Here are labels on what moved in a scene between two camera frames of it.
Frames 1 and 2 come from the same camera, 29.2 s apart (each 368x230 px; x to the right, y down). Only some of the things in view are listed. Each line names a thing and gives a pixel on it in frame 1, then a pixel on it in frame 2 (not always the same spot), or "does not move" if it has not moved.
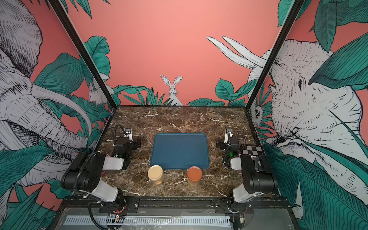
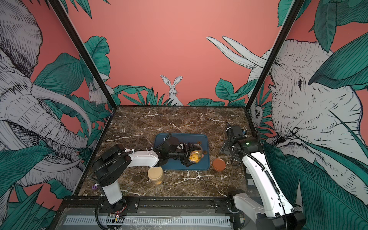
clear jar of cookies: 194,176 -> 195,156
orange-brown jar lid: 194,174 -> 219,165
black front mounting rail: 216,203 does not move
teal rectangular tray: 178,151 does not move
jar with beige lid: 155,173 does not move
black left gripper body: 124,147 -> 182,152
